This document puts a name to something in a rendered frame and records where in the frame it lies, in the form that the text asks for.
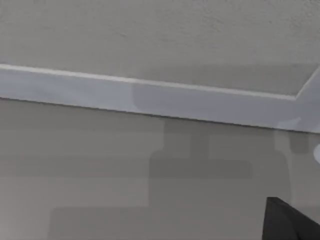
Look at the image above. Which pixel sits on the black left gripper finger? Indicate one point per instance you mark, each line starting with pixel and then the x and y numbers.
pixel 280 222

